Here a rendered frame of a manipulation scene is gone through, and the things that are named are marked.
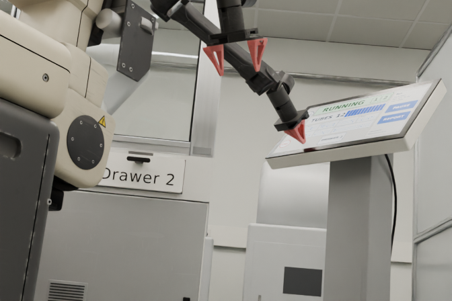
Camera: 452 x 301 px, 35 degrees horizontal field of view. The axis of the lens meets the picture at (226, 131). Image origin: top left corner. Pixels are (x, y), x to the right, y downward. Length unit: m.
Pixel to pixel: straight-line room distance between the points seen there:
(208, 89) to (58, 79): 1.31
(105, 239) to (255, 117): 3.55
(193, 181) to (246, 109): 3.46
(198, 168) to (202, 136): 0.11
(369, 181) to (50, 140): 1.28
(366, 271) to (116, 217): 0.78
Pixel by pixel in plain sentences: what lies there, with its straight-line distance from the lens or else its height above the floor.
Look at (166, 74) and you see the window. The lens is 2.40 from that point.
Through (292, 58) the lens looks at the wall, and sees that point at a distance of 5.88.
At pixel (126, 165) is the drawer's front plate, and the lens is 2.28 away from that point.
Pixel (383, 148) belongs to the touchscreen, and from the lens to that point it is 2.05.
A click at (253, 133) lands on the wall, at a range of 5.65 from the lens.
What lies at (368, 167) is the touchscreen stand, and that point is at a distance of 2.18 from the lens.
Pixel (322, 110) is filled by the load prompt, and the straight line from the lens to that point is 2.42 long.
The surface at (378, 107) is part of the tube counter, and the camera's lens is 2.24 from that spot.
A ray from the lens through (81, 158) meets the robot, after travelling 1.36.
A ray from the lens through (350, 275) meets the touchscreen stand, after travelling 2.15.
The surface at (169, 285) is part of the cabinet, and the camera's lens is 2.24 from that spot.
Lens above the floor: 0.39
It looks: 16 degrees up
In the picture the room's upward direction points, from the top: 5 degrees clockwise
